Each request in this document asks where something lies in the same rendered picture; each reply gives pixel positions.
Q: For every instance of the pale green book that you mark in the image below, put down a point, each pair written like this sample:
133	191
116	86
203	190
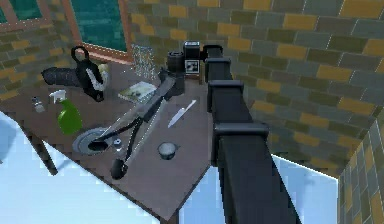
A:
137	91

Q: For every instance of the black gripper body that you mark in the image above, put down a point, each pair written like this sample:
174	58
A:
175	62

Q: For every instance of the green spray bottle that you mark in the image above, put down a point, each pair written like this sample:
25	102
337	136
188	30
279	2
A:
69	117

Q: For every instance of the small grey pot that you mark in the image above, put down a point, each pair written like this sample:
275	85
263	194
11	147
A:
166	150

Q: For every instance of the small grey shaker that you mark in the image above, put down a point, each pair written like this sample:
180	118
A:
38	104

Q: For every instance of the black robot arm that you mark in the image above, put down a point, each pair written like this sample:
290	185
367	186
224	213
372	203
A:
246	173

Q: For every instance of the white knife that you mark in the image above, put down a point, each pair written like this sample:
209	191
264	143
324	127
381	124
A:
179	115

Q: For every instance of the clear speckled glass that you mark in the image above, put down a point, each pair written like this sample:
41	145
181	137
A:
143	61

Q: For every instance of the black ribbed cylinder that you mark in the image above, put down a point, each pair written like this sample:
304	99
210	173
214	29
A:
60	76

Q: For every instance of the teal window with brown frame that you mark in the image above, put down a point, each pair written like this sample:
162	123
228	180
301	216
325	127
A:
20	13
100	25

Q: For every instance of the grey round plate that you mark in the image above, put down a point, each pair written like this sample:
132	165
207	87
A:
81	141

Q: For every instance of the pale yellow round thing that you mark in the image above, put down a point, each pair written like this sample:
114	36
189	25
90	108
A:
104	68

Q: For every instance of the small grey cup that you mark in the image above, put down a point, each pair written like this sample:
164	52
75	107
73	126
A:
118	144

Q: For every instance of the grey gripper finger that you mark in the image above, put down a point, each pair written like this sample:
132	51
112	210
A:
119	168
128	117

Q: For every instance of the brown wooden table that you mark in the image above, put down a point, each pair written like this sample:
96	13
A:
156	186

